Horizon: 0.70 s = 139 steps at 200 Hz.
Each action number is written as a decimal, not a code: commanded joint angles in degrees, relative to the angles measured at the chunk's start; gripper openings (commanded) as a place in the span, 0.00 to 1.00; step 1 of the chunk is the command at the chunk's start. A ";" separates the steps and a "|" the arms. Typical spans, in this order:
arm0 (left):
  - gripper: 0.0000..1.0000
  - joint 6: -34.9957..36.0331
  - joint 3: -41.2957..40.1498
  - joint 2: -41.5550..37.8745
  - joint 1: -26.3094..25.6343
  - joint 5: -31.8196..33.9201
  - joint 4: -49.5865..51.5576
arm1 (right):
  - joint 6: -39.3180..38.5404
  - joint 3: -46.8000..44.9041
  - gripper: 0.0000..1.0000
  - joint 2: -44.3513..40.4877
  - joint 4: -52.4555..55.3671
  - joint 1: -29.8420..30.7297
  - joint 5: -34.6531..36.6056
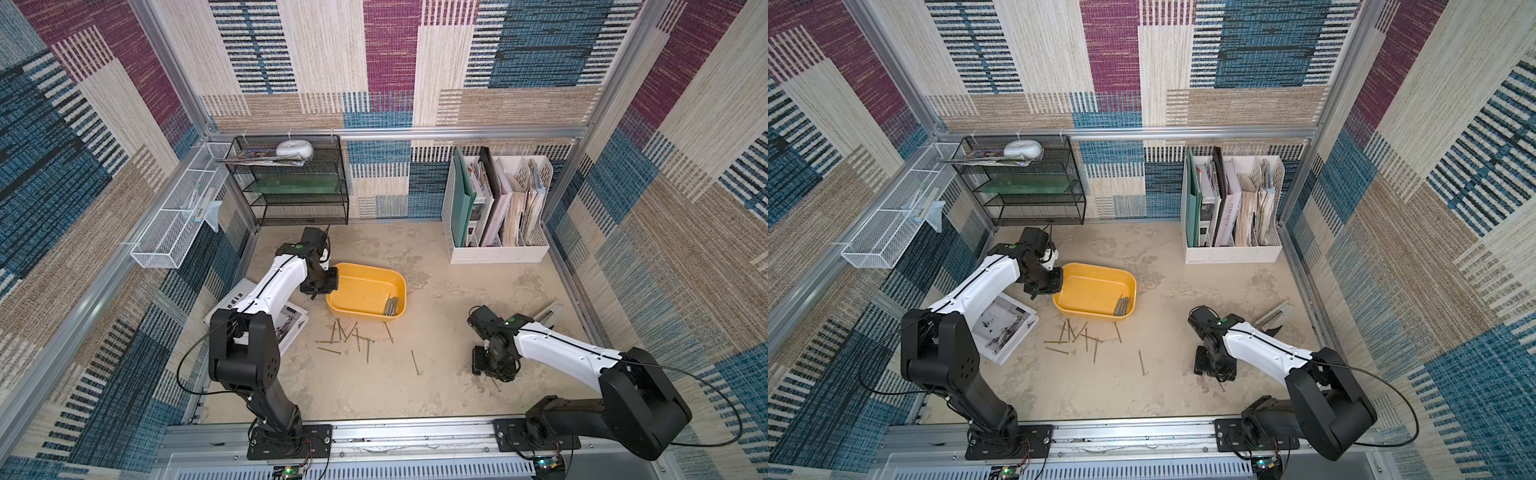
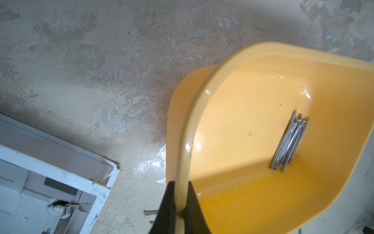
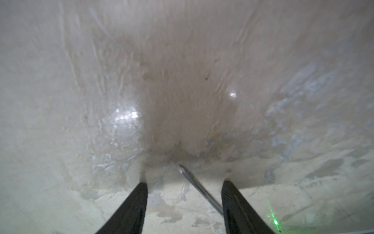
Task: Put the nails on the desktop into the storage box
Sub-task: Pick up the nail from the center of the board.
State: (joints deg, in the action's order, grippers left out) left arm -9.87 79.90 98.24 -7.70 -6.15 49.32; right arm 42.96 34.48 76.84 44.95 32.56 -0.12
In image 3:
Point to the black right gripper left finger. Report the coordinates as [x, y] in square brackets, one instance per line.
[129, 217]

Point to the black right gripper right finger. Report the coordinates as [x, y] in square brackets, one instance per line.
[239, 215]

